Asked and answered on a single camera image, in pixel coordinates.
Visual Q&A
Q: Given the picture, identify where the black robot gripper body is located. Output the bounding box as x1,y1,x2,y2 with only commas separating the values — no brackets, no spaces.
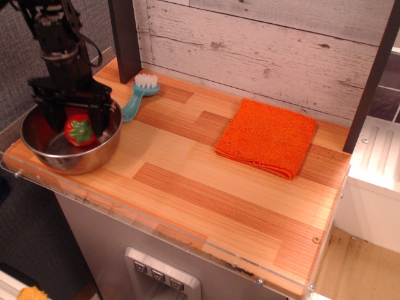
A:
28,49,114,118

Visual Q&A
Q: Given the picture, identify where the red toy strawberry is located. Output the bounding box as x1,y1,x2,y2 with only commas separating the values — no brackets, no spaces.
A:
64,114,96,147

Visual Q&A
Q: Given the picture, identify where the clear acrylic guard rail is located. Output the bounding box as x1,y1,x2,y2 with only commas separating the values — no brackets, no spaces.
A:
4,144,350,299

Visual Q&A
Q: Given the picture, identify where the teal dish brush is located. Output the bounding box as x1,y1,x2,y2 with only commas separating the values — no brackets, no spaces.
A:
122,73,160,123

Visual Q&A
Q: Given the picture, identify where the stainless steel bowl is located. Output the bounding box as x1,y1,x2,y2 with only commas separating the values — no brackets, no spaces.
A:
21,99,123,175

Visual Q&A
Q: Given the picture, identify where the grey toy fridge cabinet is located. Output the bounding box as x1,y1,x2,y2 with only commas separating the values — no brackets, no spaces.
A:
56,195,284,299

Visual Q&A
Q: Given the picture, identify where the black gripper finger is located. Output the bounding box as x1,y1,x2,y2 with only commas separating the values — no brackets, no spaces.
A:
37,102,66,133
87,104,112,138

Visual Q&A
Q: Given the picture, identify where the orange folded towel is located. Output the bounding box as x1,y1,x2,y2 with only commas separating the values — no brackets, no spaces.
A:
214,99,317,180

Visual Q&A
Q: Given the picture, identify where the white toy sink unit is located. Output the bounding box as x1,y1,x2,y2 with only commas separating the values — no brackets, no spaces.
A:
332,46,400,254

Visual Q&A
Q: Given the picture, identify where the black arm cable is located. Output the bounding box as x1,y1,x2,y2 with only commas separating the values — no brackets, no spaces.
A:
76,32,104,68

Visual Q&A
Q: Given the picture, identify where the dark right post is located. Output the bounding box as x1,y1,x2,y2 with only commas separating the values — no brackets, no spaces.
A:
342,0,399,154

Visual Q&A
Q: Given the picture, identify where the yellow object bottom left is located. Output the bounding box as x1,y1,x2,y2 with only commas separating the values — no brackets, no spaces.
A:
16,286,49,300

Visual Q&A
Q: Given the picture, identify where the silver dispenser panel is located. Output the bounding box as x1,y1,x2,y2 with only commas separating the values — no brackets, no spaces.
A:
124,247,202,300

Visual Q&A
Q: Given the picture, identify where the dark post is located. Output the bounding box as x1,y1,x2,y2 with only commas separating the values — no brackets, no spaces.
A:
342,0,399,154
108,0,142,84

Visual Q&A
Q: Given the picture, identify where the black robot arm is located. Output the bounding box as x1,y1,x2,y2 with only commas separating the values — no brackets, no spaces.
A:
9,1,114,138

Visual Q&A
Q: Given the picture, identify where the dark left post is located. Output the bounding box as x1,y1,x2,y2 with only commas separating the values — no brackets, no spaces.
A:
108,0,142,84

